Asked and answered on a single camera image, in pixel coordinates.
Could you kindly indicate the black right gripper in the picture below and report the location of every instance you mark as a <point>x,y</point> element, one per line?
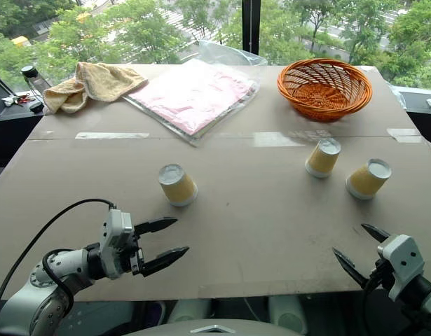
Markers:
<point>381,276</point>

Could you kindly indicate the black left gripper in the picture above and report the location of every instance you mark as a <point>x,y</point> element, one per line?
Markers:
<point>135,260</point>

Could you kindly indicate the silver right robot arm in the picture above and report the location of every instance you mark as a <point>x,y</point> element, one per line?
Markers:
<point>430,304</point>

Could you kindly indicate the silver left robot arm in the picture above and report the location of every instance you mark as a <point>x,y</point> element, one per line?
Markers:
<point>26,308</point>

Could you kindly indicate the yellow paper cup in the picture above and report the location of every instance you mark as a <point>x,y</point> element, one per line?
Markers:
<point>323,159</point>
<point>367,180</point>
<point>178,187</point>

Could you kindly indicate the white rounded shape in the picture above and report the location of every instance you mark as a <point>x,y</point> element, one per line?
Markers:
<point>288,315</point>
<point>189,311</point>

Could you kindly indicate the grey robot torso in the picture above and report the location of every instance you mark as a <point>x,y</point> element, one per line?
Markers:
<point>215,328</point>

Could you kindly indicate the clear tape strip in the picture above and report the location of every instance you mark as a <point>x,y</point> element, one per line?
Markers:
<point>111,135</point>

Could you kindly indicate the pink paper pack in plastic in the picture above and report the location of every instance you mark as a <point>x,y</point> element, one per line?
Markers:
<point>194,96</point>

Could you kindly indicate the orange woven basket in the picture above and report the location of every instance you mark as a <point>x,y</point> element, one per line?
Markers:
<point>323,91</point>

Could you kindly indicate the beige towel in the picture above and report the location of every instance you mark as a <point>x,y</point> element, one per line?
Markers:
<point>92,84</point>

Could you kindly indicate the small black round object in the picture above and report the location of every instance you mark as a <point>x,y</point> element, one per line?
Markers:
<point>36,106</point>

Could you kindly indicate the black side ledge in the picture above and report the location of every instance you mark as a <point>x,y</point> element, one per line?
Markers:
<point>8,126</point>

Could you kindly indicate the red keys bundle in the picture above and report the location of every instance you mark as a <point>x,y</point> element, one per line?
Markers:
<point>20,99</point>

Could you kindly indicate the crumpled clear plastic bag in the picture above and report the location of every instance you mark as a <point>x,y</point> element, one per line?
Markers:
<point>229,52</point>

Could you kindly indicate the clear bottle with black cap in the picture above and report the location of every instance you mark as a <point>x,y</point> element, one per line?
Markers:
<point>34,82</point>

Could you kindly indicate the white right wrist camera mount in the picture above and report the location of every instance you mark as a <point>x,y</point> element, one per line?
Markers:
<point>402,260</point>

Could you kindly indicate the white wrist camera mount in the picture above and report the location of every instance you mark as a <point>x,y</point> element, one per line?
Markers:
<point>402,260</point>
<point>114,238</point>

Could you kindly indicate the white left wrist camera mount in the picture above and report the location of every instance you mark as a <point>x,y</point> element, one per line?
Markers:
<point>114,238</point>

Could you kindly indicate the black window frame post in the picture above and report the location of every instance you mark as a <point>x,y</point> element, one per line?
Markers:
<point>250,24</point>

